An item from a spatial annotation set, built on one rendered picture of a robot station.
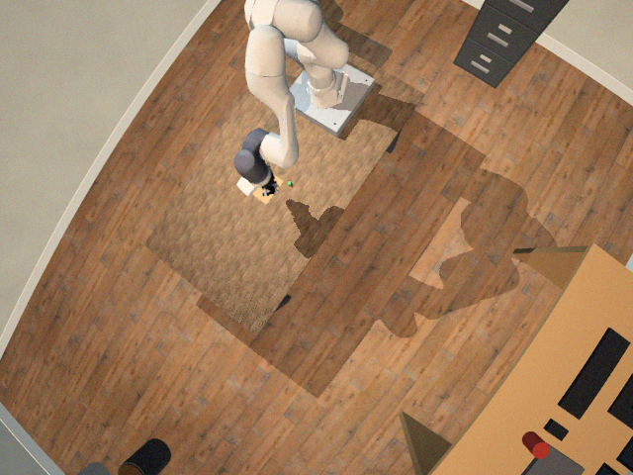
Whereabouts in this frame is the tan square mat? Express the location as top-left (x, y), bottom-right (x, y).
top-left (252, 175), bottom-right (283, 204)

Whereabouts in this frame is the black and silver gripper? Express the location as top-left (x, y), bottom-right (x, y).
top-left (261, 168), bottom-right (279, 196)

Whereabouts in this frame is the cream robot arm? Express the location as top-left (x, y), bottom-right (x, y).
top-left (233, 0), bottom-right (349, 196)

